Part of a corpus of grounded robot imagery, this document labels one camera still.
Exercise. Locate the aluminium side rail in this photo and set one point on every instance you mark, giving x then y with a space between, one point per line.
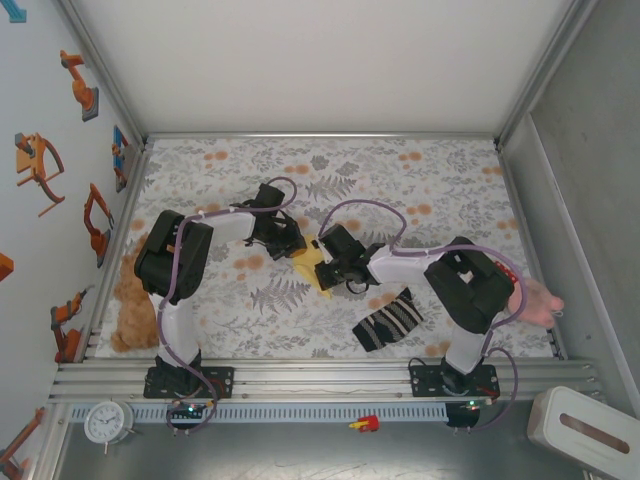
126 220
520 205

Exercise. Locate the thin aluminium crossbar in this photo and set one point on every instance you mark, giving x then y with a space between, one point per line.
320 135

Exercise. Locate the brown teddy bear plush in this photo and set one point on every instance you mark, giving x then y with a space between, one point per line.
135 315

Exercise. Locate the aluminium frame post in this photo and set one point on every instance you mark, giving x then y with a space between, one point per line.
100 70
545 70

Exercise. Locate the black white striped sock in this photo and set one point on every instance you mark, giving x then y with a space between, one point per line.
387 320

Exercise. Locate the orange curved frame wall sticker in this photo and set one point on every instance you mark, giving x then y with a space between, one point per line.
30 160

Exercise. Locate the blue orange machine wall sticker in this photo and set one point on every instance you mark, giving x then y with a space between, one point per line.
119 155

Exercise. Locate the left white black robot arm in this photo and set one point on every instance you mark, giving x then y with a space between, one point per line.
170 255

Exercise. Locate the wide aluminium extrusion rail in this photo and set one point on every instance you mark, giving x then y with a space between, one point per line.
320 380

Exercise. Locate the white alarm clock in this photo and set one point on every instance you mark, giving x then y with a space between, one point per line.
106 424

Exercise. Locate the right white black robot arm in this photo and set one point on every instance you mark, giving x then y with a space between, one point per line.
470 290

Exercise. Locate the small red yellow toy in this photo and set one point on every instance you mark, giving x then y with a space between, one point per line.
367 424

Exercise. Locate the pink plush toy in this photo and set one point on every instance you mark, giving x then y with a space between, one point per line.
542 302

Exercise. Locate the orange block wall sticker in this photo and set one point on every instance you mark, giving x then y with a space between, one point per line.
5 267

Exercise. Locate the floral patterned tablecloth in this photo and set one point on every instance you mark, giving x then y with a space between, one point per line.
325 160

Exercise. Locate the small lit circuit board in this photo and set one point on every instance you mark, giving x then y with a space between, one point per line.
190 410
475 402

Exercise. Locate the yellow cloth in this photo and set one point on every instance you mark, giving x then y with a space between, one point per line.
307 265

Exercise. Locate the white tissue box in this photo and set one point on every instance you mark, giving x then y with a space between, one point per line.
565 425

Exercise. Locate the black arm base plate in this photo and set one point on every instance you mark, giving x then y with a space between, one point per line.
222 382
425 382

